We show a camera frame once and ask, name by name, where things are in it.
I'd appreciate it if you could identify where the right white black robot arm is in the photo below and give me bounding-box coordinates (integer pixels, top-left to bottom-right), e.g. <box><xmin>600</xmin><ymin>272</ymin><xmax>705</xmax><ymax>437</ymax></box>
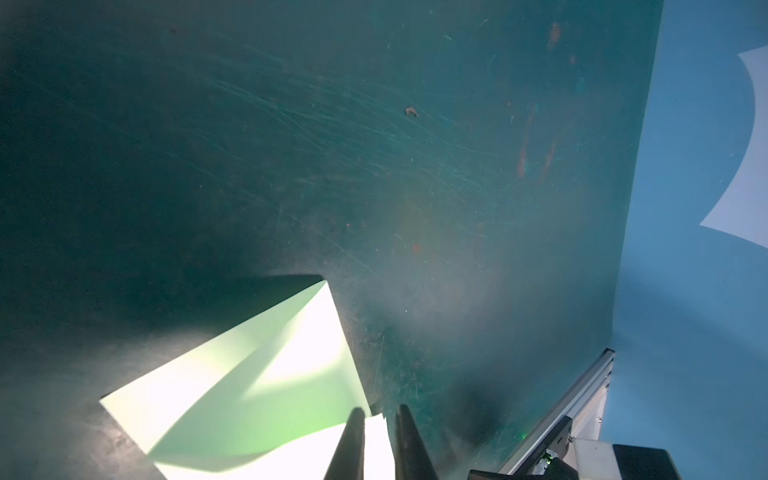
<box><xmin>468</xmin><ymin>416</ymin><xmax>681</xmax><ymax>480</ymax></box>

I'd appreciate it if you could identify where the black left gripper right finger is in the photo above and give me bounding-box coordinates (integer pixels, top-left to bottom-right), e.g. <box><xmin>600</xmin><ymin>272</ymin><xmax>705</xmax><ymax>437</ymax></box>
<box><xmin>394</xmin><ymin>404</ymin><xmax>438</xmax><ymax>480</ymax></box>

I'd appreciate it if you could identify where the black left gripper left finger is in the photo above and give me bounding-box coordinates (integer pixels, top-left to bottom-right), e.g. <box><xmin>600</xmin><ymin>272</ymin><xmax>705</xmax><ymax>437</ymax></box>
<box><xmin>324</xmin><ymin>407</ymin><xmax>366</xmax><ymax>480</ymax></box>

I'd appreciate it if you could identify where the light green paper sheet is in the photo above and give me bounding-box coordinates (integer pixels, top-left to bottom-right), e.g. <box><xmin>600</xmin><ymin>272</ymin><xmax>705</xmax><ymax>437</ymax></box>
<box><xmin>101</xmin><ymin>281</ymin><xmax>370</xmax><ymax>479</ymax></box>

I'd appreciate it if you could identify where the aluminium front rail platform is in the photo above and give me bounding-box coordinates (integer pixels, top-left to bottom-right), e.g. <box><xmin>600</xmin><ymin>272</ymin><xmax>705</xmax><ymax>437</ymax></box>
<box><xmin>500</xmin><ymin>349</ymin><xmax>615</xmax><ymax>475</ymax></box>

